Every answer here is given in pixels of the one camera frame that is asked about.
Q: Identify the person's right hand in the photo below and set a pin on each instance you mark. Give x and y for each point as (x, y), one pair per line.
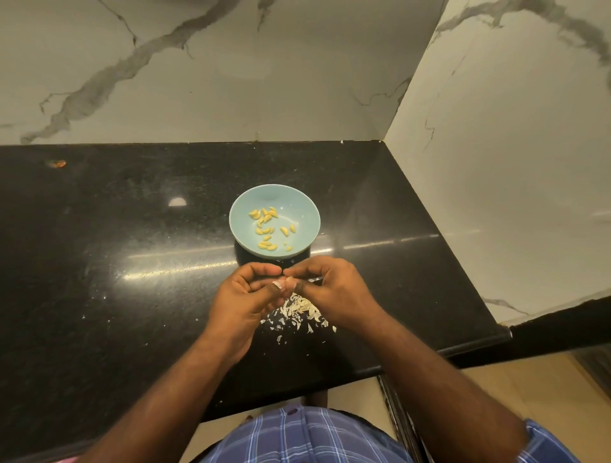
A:
(342, 291)

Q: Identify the person's left hand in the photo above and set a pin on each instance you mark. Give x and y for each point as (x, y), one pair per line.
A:
(239, 307)

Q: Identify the pile of garlic skins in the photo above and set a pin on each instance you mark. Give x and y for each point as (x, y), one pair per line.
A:
(301, 313)

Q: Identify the light blue bowl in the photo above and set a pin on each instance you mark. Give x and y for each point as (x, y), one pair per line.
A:
(305, 240)

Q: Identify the cluster of peeled garlic cloves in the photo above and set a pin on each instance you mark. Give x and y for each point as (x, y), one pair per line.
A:
(269, 216)

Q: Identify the person's right forearm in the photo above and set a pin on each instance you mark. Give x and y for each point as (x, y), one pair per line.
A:
(447, 401)

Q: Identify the person's left forearm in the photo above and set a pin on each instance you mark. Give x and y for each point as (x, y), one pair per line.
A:
(153, 418)

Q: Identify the black cabinet trim strip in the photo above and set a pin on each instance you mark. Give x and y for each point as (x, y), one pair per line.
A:
(399, 427)

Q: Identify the blue plaid shirt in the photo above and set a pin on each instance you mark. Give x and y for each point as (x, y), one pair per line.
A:
(305, 443)

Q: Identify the small orange scrap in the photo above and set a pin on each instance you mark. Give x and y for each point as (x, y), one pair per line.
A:
(56, 163)

